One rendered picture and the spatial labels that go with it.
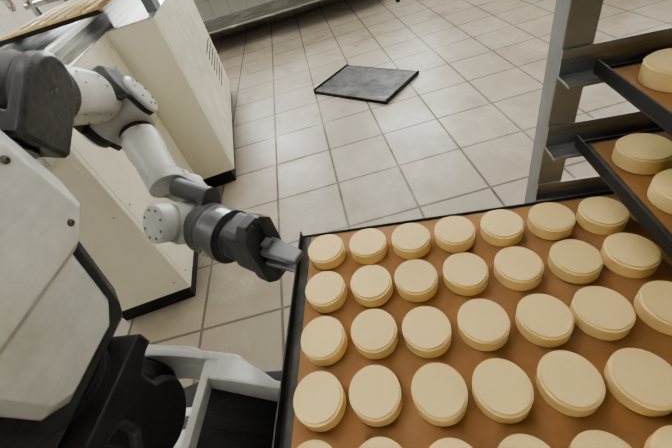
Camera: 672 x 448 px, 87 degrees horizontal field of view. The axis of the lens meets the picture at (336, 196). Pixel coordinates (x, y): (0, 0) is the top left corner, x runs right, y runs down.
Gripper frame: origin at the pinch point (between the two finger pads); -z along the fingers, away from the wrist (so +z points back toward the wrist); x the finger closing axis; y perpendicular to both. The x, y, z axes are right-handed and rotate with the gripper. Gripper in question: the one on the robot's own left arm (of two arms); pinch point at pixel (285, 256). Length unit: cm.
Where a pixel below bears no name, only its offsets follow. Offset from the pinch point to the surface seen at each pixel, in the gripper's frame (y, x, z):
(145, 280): -3, -49, 84
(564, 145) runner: 22.3, 8.1, -30.1
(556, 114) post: 22.3, 12.2, -28.7
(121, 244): -1, -31, 81
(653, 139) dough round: 21.9, 10.2, -37.7
